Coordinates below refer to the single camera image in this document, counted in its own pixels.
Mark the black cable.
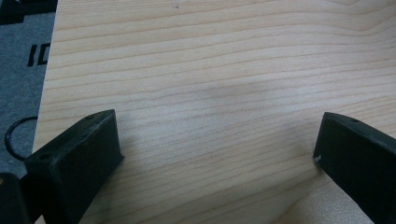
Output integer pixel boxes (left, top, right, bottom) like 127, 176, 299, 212
4, 116, 39, 162

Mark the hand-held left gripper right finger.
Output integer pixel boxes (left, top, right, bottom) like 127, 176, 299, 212
313, 111, 396, 224

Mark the grey floor mat with print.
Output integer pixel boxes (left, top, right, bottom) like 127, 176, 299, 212
0, 11, 57, 179

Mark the black object on floor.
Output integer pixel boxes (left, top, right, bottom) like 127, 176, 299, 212
0, 0, 59, 26

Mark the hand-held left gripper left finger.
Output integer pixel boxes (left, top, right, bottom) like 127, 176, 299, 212
23, 108, 125, 224

